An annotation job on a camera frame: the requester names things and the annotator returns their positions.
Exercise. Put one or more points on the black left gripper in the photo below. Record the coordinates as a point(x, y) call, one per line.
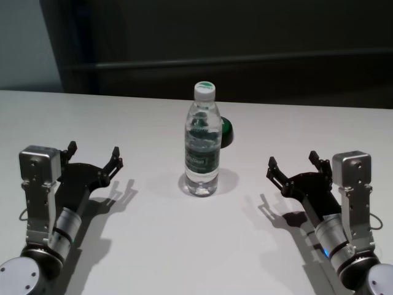
point(76, 181)

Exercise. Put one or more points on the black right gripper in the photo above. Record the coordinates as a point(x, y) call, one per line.
point(313, 190)

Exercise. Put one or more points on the clear water bottle green label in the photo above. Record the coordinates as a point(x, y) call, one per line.
point(202, 159)

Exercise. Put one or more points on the green YES button black base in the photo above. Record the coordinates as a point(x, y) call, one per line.
point(228, 132)

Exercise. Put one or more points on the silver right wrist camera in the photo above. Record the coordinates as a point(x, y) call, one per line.
point(353, 172)

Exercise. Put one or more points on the thin grey horizontal rail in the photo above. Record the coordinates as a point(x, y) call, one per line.
point(215, 64)

